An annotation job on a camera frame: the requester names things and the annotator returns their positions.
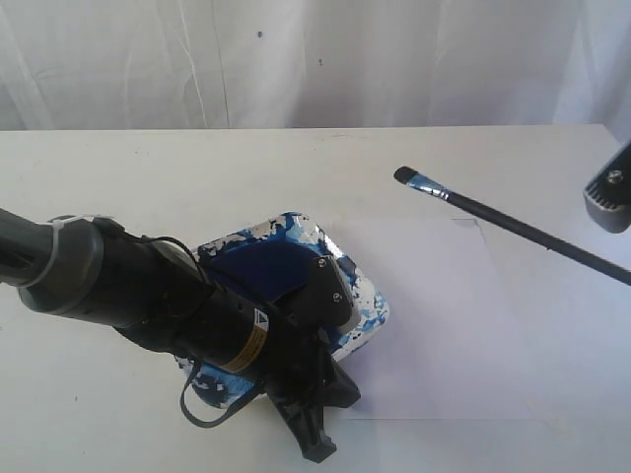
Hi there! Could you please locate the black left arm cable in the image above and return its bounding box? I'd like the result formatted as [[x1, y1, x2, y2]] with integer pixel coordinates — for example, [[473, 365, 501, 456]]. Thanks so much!
[[132, 236, 336, 431]]

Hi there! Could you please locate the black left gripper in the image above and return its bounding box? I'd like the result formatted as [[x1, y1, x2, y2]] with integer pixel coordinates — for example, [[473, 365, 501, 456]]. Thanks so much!
[[196, 290, 361, 463]]

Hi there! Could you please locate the white square paint-stained dish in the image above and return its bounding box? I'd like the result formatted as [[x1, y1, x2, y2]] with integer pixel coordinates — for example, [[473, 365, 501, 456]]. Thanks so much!
[[168, 212, 388, 410]]

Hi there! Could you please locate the black paintbrush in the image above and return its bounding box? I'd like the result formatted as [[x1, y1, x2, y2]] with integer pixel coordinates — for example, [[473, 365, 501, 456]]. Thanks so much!
[[393, 166, 630, 286]]

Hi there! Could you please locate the white paper sheet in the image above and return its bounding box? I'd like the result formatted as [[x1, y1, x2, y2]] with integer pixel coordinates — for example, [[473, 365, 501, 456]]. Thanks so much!
[[331, 218, 555, 421]]

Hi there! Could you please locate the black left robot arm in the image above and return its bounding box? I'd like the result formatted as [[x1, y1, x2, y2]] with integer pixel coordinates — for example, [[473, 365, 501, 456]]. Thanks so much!
[[1, 212, 360, 463]]

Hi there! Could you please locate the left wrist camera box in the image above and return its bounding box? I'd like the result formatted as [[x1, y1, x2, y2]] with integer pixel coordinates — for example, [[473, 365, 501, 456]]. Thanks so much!
[[290, 256, 360, 334]]

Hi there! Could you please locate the white backdrop cloth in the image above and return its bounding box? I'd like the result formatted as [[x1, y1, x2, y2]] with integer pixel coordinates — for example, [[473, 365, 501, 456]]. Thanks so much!
[[1, 1, 630, 141]]

